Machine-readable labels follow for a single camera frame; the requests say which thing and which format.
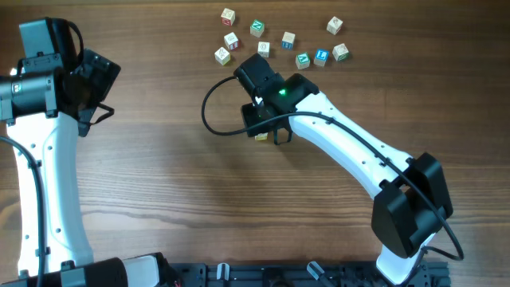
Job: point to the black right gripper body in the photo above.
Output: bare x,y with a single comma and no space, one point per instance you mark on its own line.
251,115

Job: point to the green V wooden block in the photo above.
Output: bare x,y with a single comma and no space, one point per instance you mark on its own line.
302,61

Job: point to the yellow edged wooden block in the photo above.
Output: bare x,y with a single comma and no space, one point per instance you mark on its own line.
261,136

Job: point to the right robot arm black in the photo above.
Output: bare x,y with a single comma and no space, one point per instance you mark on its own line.
410,197

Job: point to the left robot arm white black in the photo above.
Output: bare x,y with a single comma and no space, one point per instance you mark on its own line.
47,104

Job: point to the green side plain wooden block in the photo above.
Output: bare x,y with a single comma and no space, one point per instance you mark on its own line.
263,48

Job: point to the yellow O wooden block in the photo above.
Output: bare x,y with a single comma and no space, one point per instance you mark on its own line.
222,56

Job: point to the red I wooden block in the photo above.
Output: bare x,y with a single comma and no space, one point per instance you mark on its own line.
231,41

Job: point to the blue H wooden block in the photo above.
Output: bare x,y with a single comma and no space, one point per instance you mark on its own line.
288,40

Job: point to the green N wooden block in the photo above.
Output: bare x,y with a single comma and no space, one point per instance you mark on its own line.
257,28

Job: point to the red top left wooden block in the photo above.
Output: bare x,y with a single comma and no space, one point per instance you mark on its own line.
228,17

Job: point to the blue L wooden block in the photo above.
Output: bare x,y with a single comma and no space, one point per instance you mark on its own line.
321,57

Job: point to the green Z wooden block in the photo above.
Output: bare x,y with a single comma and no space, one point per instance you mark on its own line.
340,52

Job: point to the red 6 wooden block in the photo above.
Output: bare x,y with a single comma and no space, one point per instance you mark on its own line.
334,25

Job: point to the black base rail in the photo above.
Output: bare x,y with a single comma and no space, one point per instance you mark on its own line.
353,273

